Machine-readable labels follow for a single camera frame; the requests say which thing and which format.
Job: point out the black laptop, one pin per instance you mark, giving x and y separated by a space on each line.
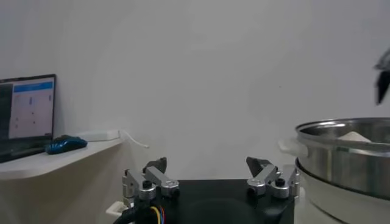
27 115

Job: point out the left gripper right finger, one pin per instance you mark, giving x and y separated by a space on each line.
274 182

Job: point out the stainless steel steamer basket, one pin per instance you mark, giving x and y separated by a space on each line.
350 170

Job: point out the blue computer mouse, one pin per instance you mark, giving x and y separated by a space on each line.
65 144

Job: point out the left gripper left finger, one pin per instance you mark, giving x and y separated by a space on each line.
146 185

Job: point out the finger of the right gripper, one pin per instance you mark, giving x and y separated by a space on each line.
383 85

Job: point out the white side table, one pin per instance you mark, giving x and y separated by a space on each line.
45 161

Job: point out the white steamed baozi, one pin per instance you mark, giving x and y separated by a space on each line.
353 137

